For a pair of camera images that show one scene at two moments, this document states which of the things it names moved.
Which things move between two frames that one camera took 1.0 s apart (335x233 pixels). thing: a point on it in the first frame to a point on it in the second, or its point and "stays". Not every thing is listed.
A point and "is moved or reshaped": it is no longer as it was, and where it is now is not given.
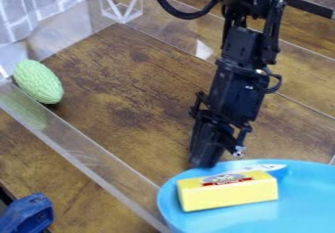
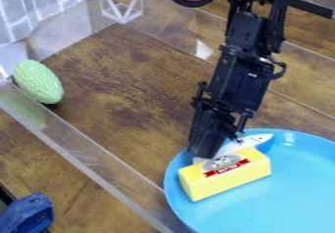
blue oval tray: (302, 209) is moved or reshaped
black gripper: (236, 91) stays
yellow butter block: (224, 190) to (226, 172)
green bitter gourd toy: (37, 82) stays
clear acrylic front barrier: (88, 154) stays
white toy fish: (238, 168) to (244, 143)
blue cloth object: (28, 213) stays
